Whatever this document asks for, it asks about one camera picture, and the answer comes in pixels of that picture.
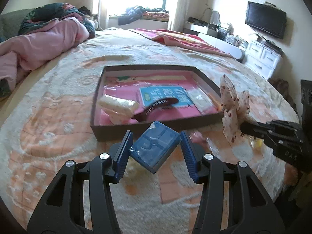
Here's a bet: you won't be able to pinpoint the dark floral blanket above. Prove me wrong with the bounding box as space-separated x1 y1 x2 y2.
18 3 95 39

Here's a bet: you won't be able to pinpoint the clear plastic packet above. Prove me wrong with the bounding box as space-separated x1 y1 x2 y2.
186 88 218 115

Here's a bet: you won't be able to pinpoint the green sofa headboard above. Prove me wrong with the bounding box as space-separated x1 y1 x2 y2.
0 9 33 42

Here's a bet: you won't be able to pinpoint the dark clothes on windowsill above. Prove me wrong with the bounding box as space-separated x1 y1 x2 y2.
118 6 169 25

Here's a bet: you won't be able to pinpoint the yellow hair clip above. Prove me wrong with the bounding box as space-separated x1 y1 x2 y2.
250 137 263 149

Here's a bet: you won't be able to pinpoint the red pink floral blanket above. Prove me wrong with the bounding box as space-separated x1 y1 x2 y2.
130 28 233 58

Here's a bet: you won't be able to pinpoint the black wall television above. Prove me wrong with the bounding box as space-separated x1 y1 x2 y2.
245 2 287 39

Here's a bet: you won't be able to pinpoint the brown cardboard tray box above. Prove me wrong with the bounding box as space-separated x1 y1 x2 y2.
90 65 223 142

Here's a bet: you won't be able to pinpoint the white drawer cabinet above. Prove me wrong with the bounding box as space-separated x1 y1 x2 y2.
243 41 283 80

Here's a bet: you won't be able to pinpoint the cream white hair clip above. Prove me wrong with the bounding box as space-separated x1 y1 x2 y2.
97 94 140 125

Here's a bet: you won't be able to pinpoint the dark red hair claw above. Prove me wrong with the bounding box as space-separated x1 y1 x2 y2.
131 98 179 122

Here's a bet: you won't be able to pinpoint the pink quilt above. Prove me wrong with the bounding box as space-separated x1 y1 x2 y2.
1 17 90 91

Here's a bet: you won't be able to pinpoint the beige patterned bed cover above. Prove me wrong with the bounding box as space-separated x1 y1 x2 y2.
1 29 299 233

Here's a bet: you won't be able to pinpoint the pink fluffy hair clip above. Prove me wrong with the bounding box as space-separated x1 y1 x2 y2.
189 131 207 145

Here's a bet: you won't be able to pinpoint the spotted sheer fabric bow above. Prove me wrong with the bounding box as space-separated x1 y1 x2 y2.
220 74 258 143

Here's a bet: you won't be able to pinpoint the blue plastic jewelry box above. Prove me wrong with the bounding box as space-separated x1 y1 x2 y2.
129 121 181 174

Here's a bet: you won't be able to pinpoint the pink book blue label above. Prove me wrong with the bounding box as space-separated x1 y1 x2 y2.
99 75 220 126

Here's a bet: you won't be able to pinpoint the white desk with clutter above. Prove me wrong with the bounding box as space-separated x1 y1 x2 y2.
183 8 245 62

